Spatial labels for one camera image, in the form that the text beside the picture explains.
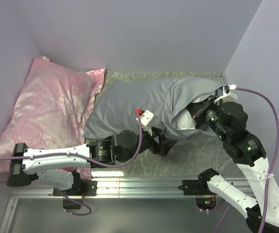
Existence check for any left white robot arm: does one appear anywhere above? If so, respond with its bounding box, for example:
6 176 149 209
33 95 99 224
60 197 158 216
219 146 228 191
6 128 176 195

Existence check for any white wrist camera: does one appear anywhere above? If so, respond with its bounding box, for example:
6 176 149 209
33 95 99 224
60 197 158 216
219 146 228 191
134 109 158 135
214 84 238 103

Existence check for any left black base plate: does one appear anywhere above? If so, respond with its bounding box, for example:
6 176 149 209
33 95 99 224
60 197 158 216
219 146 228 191
64 180 98 196

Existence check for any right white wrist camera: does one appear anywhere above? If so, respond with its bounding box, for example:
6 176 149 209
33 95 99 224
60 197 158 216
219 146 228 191
214 84 238 103

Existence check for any grey pillowcase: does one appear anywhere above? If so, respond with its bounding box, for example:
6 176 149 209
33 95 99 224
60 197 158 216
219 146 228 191
84 76 222 140

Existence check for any aluminium front rail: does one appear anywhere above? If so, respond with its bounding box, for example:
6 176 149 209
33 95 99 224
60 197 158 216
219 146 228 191
10 176 256 199

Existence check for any white pillow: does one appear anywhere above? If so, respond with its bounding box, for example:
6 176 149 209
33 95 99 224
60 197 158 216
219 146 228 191
173 108 196 130

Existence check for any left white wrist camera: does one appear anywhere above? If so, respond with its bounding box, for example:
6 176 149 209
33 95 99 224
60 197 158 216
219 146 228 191
134 109 158 135

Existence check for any pink rose satin pillow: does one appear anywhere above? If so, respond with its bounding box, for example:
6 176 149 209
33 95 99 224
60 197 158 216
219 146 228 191
0 56 106 177

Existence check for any right controller board with leds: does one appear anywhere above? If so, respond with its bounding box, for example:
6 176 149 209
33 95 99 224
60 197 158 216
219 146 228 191
195 196 217 211

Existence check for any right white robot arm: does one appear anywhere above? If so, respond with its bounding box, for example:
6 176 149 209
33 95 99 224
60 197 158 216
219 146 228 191
186 97 279 233

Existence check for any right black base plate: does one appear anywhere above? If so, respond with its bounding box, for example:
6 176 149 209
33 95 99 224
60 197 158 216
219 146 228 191
178 180 211 196

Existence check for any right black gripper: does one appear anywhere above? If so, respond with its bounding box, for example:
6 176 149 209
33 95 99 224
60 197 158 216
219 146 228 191
186 94 230 141

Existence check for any black box under rail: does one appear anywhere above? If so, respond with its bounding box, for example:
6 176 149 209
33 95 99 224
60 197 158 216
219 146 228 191
63 199 82 210

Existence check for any aluminium rail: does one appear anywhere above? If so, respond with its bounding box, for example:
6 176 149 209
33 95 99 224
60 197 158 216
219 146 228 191
10 176 256 199
215 72 225 85

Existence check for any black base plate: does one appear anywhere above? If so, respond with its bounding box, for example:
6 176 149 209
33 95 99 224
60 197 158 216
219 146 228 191
178 180 211 196
64 180 98 196

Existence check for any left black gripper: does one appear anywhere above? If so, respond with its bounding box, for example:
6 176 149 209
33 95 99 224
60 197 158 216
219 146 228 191
120 126 178 163

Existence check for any aluminium right side rail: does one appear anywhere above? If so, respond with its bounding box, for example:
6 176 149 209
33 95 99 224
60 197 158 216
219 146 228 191
215 72 225 85

